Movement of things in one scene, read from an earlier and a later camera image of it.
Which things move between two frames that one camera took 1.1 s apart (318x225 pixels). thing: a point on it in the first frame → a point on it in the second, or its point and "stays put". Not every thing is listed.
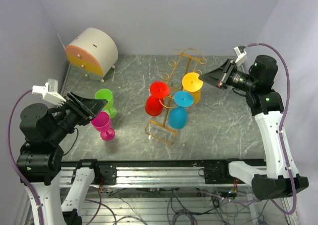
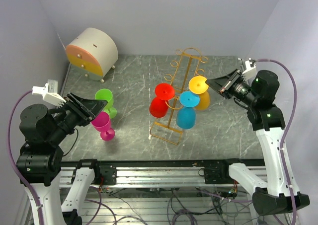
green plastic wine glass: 107,94 stays put
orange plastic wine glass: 191,83 → 198,85
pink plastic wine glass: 102,123 stays put
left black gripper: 86,108 stays put
